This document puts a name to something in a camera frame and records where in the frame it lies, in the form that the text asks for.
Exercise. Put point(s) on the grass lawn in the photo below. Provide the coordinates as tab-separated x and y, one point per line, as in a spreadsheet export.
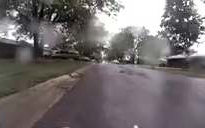
16	75

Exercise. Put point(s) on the low dark house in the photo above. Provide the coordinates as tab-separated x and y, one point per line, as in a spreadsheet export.
3	49

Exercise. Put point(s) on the large spreading tree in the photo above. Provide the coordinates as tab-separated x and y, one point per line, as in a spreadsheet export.
37	45

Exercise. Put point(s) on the parked vehicle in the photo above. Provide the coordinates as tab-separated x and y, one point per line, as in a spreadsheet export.
66	55
85	58

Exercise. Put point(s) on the group of pale trees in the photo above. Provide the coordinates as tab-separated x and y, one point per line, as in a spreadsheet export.
128	43

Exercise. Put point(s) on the concrete kerb strip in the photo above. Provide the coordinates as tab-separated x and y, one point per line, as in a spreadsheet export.
30	103

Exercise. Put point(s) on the white car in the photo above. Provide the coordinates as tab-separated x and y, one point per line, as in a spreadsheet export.
115	61

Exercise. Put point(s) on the wet grey asphalt road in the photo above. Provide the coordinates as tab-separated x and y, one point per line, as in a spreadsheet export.
123	100

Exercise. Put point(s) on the tall dark tree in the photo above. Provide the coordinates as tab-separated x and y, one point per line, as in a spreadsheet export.
181	25

